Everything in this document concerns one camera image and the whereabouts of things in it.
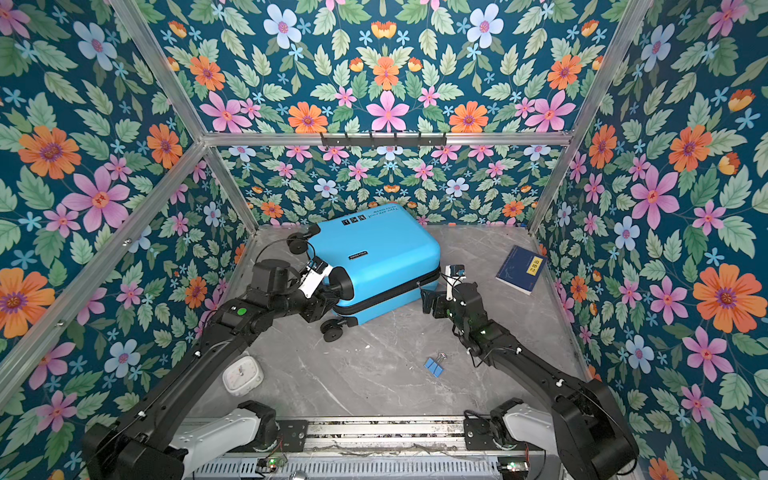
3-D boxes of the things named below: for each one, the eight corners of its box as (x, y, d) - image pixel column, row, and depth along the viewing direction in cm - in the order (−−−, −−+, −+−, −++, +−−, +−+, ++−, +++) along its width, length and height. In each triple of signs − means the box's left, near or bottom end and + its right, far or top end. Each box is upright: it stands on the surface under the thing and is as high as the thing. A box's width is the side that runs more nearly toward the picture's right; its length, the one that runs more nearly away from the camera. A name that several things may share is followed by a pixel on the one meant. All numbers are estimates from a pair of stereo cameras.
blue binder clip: (436, 378, 85) (436, 376, 83) (423, 364, 87) (423, 362, 86) (451, 363, 88) (452, 360, 86) (438, 350, 90) (439, 347, 88)
